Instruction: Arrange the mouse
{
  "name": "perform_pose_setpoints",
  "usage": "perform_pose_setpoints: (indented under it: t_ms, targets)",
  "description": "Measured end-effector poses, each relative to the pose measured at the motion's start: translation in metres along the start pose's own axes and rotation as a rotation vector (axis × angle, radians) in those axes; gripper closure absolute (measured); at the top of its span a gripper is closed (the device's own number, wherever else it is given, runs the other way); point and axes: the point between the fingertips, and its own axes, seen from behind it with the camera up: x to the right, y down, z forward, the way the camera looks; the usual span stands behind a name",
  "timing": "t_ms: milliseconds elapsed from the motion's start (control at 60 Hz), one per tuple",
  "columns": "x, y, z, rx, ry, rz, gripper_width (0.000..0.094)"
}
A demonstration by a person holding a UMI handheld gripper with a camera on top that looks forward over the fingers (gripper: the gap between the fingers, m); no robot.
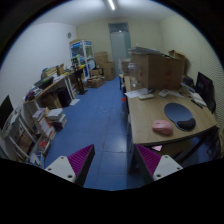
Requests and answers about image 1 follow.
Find grey door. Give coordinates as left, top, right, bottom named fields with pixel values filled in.
left=109, top=23, right=131, bottom=74

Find stacked cardboard boxes by door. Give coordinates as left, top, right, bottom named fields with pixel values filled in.
left=94, top=52, right=115, bottom=81

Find white bookshelf with books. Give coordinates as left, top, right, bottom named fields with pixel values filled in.
left=0, top=108, right=56, bottom=162

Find open cardboard box on floor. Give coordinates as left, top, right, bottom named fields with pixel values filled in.
left=87, top=77, right=105, bottom=88

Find wooden desk on left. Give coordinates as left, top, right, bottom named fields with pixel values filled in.
left=24, top=69, right=83, bottom=115

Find black monitor at left edge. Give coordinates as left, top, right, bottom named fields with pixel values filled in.
left=0, top=96, right=13, bottom=130

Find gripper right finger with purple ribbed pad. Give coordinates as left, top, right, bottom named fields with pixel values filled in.
left=134, top=145, right=182, bottom=182

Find white remote on desk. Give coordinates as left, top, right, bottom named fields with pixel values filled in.
left=139, top=94, right=154, bottom=100

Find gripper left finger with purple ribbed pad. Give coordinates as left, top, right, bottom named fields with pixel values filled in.
left=45, top=144, right=95, bottom=186

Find wooden desk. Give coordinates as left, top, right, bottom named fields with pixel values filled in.
left=24, top=69, right=83, bottom=115
left=123, top=74, right=218, bottom=174

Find black monitor on right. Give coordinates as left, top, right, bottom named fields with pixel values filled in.
left=195, top=73, right=216, bottom=113

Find pink sticky note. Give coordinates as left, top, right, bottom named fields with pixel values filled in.
left=152, top=145, right=162, bottom=151

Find pink computer mouse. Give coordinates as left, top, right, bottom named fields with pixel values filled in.
left=152, top=120, right=173, bottom=135

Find wooden desk on right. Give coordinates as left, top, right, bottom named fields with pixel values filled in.
left=123, top=74, right=218, bottom=174

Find large cardboard box on desk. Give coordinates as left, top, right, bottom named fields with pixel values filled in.
left=131, top=53, right=184, bottom=90

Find clear plastic bottle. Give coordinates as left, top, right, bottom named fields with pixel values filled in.
left=128, top=63, right=138, bottom=87

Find white calculator on desk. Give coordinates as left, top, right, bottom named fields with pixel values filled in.
left=159, top=89, right=169, bottom=98

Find glass display cabinet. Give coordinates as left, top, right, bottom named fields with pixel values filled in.
left=69, top=40, right=95, bottom=78

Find stack of books on floor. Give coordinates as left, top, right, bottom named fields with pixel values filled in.
left=47, top=108, right=67, bottom=131

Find white papers on desk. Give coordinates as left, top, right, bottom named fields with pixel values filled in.
left=124, top=88, right=148, bottom=98

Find dark blue mouse pad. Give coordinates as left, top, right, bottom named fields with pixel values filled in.
left=164, top=103, right=196, bottom=131

